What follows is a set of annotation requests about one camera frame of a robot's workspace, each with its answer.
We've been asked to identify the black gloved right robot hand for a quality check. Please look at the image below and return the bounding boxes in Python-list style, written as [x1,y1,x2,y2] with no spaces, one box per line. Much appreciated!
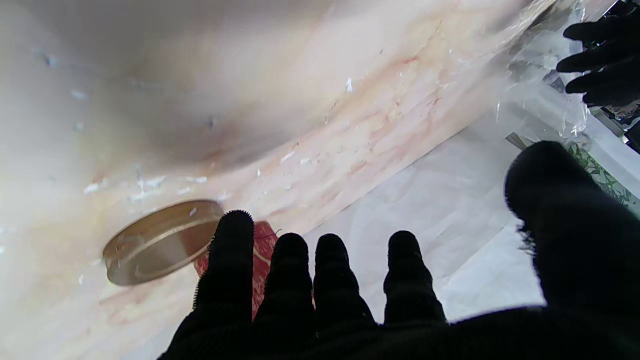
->
[157,141,640,360]

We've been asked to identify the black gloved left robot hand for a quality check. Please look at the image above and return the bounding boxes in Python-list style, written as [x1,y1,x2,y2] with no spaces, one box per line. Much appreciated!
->
[556,0,640,108]

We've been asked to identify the clear plastic tea bag pouch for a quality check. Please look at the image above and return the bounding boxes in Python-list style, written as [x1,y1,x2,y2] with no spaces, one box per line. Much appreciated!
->
[495,0,596,151]

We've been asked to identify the red floral tea tin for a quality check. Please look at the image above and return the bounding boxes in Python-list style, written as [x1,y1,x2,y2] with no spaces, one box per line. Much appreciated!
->
[195,221,278,318]

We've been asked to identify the gold round tin lid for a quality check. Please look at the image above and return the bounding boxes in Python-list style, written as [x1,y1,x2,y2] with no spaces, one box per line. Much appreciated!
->
[102,200,226,287]

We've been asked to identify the printed green potted plant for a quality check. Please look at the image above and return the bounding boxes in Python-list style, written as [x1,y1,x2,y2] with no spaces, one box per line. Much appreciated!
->
[567,142,640,213]

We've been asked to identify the white printed backdrop cloth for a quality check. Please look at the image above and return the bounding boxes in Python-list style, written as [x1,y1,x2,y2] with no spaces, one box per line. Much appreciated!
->
[120,0,640,360]

